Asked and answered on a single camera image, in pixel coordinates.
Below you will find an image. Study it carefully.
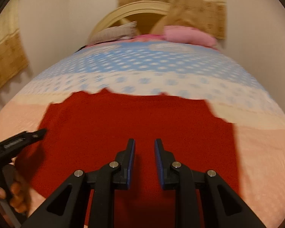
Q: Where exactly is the red knitted embroidered sweater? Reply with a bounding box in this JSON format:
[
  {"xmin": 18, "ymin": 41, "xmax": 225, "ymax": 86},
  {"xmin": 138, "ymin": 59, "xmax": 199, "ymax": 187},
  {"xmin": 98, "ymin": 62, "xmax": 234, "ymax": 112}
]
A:
[{"xmin": 15, "ymin": 89, "xmax": 239, "ymax": 227}]

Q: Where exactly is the polka dot bed quilt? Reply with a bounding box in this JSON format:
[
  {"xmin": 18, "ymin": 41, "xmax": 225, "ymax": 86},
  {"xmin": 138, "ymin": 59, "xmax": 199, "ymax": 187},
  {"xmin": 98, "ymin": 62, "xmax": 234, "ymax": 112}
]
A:
[{"xmin": 0, "ymin": 40, "xmax": 285, "ymax": 227}]

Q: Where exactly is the beige patterned window curtain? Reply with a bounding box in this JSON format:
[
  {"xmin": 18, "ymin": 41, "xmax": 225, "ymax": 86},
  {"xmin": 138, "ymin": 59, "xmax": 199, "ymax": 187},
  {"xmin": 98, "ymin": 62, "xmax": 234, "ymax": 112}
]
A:
[{"xmin": 117, "ymin": 0, "xmax": 228, "ymax": 40}]

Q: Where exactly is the beige side curtain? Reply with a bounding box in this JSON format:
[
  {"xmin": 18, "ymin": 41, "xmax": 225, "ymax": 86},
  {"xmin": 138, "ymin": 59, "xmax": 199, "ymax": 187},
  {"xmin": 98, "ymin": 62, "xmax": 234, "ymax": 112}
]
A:
[{"xmin": 0, "ymin": 0, "xmax": 29, "ymax": 88}]

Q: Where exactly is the cream wooden headboard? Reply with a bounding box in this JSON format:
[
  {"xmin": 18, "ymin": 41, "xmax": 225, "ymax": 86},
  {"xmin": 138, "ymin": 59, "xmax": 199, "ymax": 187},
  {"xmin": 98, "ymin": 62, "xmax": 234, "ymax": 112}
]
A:
[{"xmin": 87, "ymin": 1, "xmax": 170, "ymax": 42}]

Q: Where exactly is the pink pillow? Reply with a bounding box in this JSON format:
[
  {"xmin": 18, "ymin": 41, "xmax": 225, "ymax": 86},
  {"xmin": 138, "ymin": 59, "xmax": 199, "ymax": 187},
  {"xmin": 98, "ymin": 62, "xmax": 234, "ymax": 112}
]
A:
[{"xmin": 163, "ymin": 25, "xmax": 217, "ymax": 48}]

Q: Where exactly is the striped pillow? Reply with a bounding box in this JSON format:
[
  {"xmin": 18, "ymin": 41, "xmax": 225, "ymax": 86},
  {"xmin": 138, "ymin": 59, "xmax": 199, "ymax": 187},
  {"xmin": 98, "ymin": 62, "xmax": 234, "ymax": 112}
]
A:
[{"xmin": 87, "ymin": 21, "xmax": 137, "ymax": 45}]

